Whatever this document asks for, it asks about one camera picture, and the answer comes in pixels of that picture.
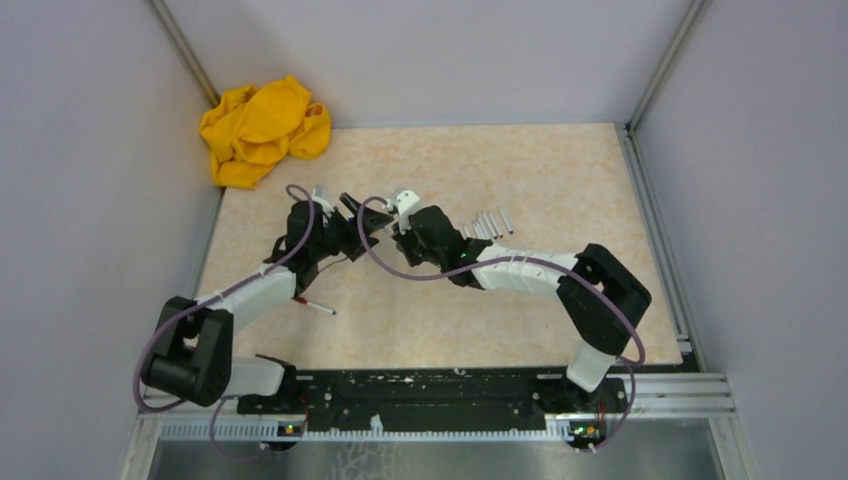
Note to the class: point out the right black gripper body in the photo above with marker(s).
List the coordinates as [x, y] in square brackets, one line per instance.
[414, 250]

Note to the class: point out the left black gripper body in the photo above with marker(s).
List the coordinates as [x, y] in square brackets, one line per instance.
[339, 234]

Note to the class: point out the red cap marker pen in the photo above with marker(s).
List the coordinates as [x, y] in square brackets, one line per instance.
[495, 226]

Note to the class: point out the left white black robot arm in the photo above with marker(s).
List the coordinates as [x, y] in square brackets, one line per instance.
[190, 355]

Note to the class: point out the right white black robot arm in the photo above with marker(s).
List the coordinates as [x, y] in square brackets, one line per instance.
[602, 298]

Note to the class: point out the yellow crumpled cloth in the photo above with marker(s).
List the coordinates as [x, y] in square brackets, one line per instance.
[252, 129]

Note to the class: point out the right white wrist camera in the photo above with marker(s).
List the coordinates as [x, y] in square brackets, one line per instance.
[402, 204]

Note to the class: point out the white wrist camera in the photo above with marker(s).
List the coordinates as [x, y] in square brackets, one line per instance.
[402, 204]
[321, 195]

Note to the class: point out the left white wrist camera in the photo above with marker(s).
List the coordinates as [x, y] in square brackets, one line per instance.
[321, 195]

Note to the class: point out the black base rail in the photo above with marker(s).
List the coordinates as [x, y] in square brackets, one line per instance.
[477, 400]

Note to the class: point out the aluminium frame rail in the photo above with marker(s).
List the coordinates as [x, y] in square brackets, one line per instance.
[167, 402]

